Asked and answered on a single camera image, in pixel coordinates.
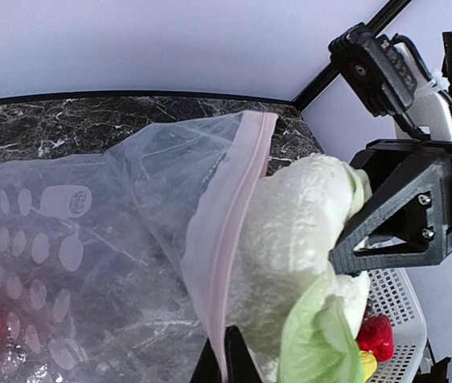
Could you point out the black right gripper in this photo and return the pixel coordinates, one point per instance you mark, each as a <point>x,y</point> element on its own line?
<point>407,222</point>

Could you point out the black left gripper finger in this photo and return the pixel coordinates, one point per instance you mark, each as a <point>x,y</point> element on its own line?
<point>240,367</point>

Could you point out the white cauliflower toy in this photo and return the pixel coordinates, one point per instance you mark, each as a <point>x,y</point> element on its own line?
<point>299,318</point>

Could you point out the white plastic basket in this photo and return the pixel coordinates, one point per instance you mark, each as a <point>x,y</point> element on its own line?
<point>393,295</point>

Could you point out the red bell pepper toy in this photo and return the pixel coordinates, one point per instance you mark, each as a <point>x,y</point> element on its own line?
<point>376,337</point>

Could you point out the clear zip top bag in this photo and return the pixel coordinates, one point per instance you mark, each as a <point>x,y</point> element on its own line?
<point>115,267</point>

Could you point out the yellow vegetable toy front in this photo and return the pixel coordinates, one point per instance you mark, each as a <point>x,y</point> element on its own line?
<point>369,364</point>

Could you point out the right black frame post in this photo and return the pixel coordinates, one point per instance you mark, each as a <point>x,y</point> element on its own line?
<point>345,49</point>

